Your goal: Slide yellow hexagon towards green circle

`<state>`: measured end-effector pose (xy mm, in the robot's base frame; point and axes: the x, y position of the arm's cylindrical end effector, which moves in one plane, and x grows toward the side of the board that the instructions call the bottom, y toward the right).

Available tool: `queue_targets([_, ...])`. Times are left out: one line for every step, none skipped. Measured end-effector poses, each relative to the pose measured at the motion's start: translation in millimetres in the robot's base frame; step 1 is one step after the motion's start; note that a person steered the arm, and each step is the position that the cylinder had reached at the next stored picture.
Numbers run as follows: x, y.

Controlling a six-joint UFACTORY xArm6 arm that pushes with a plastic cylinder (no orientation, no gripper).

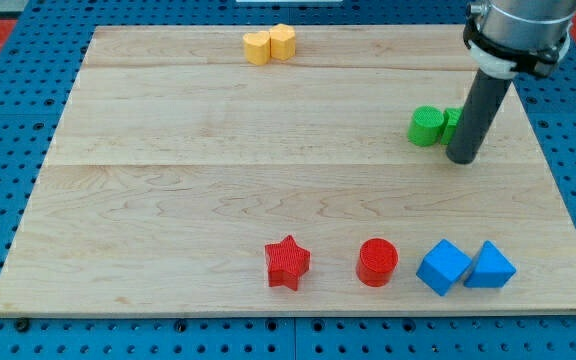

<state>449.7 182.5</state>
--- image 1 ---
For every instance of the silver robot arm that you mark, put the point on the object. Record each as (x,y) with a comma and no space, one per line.
(508,37)

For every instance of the red circle block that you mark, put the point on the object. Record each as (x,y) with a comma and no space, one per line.
(377,261)

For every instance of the yellow hexagon block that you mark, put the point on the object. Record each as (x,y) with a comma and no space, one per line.
(283,41)

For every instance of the green circle block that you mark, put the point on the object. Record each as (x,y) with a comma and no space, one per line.
(427,123)

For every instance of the red star block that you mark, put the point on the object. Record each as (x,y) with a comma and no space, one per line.
(286,263)

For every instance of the wooden board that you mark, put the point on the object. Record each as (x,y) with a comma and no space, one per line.
(175,162)

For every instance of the yellow heart block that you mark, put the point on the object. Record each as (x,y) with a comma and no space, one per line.
(257,47)

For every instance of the green block behind rod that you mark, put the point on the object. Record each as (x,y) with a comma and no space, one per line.
(451,120)

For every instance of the blue cube block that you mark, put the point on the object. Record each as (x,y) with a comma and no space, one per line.
(443,266)

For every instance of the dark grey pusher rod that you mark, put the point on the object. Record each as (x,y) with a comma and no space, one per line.
(482,104)

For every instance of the blue triangle block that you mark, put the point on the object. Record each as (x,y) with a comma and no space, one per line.
(490,269)

